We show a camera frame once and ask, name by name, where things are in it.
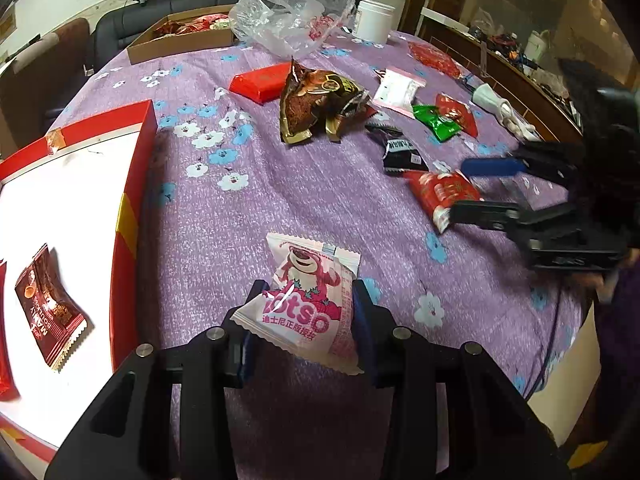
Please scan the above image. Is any black snack packet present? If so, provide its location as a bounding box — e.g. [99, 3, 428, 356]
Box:
[364, 119, 431, 177]

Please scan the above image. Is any cardboard box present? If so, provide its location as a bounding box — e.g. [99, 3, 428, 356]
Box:
[126, 10, 236, 65]

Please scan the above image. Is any purple floral tablecloth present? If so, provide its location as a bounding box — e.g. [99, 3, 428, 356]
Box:
[50, 25, 601, 480]

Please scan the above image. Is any pink bear snack packet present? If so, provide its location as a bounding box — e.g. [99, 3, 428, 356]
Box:
[231, 232, 365, 376]

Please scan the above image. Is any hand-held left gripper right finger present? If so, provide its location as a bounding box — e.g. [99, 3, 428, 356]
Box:
[351, 279, 572, 480]

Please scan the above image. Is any white plastic jar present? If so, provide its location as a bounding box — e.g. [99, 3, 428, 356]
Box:
[354, 0, 396, 45]

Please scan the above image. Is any large red gift box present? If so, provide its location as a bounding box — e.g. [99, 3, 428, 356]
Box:
[0, 100, 158, 471]

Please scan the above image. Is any dark red snack packet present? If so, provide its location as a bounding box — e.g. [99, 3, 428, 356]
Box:
[152, 19, 193, 38]

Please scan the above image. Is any red white snack packet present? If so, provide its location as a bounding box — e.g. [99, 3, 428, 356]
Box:
[404, 170, 483, 235]

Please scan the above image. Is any green snack packet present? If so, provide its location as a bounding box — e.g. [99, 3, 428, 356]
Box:
[411, 104, 462, 143]

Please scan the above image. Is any wooden sideboard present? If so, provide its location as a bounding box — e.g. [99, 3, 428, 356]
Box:
[420, 7, 586, 136]

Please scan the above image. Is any small red snack packet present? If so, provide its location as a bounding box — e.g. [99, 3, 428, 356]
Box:
[434, 93, 479, 137]

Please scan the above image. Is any flat red box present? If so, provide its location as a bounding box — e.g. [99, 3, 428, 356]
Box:
[229, 61, 293, 106]

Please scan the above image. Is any red patterned snack packet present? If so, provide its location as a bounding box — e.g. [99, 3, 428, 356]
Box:
[187, 13, 233, 33]

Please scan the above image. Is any black leather sofa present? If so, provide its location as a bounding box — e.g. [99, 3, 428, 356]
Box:
[92, 0, 311, 61]

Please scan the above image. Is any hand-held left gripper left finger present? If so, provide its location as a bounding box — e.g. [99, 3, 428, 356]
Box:
[45, 279, 267, 480]

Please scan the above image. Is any brown snack packet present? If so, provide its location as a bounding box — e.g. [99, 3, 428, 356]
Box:
[14, 243, 95, 373]

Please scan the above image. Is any red gold foil packet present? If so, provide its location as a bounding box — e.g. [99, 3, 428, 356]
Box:
[407, 41, 462, 80]

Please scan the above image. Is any brown gold snack bag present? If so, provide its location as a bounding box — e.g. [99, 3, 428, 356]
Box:
[278, 58, 378, 146]

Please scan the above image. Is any white kettle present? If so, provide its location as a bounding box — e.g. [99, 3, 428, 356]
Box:
[522, 30, 551, 61]

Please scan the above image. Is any brown chair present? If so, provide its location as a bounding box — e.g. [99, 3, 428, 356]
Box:
[0, 17, 93, 146]

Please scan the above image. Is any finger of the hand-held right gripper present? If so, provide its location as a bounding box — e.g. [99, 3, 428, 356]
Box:
[449, 200, 582, 243]
[461, 141, 585, 187]

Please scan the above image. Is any white pink snack packet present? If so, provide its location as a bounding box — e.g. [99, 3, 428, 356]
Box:
[372, 66, 429, 120]

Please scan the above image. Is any clear plastic bag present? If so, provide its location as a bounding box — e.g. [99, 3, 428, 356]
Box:
[229, 0, 357, 58]

